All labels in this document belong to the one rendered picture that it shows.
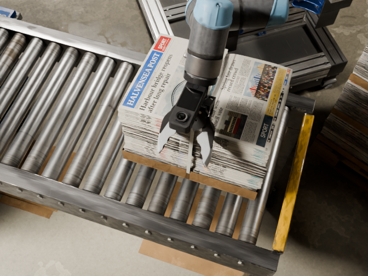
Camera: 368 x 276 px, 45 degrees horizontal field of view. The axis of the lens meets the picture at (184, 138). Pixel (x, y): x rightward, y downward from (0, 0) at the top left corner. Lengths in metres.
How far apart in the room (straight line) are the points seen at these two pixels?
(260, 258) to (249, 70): 0.48
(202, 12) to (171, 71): 0.30
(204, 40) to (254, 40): 1.45
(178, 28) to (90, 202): 1.31
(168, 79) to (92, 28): 1.60
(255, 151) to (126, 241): 1.14
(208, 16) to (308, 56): 1.45
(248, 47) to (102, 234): 1.15
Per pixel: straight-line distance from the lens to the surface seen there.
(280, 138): 1.34
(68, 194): 1.27
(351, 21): 2.83
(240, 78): 1.14
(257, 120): 1.05
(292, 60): 2.25
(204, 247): 1.19
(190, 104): 0.89
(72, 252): 2.06
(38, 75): 1.50
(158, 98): 1.07
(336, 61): 2.30
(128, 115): 1.06
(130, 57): 1.48
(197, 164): 1.13
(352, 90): 1.78
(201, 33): 0.87
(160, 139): 0.99
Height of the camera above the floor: 1.95
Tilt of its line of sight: 62 degrees down
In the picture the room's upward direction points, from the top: straight up
